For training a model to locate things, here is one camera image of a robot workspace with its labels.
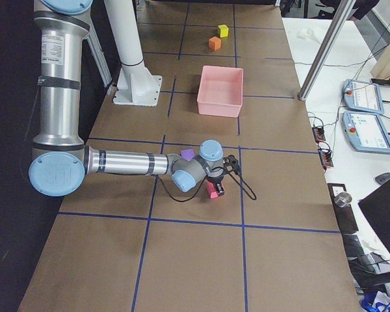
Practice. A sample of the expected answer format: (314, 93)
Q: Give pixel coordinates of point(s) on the near teach pendant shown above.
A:
(366, 132)

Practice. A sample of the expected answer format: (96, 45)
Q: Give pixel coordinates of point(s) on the pink foam block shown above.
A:
(211, 191)

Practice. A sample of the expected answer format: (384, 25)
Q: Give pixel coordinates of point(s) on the silver metal cylinder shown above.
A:
(342, 199)

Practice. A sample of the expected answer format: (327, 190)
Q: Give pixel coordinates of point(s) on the yellow foam block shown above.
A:
(223, 30)

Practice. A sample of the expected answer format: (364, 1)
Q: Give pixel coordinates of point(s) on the aluminium frame post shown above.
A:
(333, 31)

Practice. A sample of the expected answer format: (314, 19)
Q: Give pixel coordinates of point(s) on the black orange connector box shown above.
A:
(325, 156)
(318, 133)

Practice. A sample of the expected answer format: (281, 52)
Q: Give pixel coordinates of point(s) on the teach pendant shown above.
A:
(362, 96)
(366, 132)

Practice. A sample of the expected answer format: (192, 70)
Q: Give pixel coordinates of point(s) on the white pedestal column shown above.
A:
(136, 85)

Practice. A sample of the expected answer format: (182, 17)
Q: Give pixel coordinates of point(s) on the far teach pendant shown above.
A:
(362, 96)

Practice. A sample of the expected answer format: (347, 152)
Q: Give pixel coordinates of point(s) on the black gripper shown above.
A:
(214, 180)

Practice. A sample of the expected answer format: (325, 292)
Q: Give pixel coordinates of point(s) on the orange foam block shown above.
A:
(214, 43)

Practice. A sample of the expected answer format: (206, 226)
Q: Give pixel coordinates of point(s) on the pink plastic bin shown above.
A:
(221, 91)

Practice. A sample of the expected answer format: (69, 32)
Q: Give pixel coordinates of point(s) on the purple foam block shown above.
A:
(188, 154)

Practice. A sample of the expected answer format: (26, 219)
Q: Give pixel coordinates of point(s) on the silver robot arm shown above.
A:
(60, 158)

